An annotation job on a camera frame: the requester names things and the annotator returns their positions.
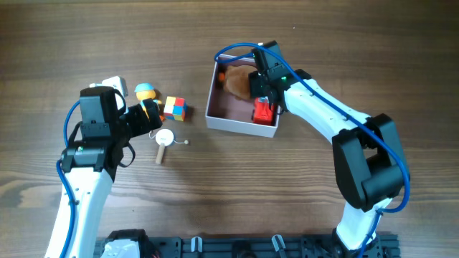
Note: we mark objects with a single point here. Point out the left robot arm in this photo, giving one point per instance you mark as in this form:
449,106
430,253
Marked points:
88,164

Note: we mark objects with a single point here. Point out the brown plush toy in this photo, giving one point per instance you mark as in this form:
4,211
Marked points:
235,80

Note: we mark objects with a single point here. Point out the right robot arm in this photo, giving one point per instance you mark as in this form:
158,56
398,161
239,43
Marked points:
370,167

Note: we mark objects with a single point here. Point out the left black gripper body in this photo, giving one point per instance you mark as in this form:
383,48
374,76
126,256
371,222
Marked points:
135,122

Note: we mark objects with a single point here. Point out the white wooden rattle drum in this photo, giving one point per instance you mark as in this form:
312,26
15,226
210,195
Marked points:
164,138

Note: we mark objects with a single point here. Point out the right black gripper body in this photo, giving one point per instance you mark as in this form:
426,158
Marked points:
257,83

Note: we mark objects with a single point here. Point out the yellow duck toy blue hat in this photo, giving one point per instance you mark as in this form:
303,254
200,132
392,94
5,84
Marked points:
145,91

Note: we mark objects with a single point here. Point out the red toy truck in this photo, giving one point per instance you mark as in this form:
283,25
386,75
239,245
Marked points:
263,112

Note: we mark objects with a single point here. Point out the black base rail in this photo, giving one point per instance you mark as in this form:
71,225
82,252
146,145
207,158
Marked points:
135,243

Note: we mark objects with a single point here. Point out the colourful puzzle cube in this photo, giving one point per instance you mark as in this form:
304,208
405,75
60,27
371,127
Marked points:
175,108

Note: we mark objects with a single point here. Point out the white cardboard box pink inside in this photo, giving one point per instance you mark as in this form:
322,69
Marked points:
225,112

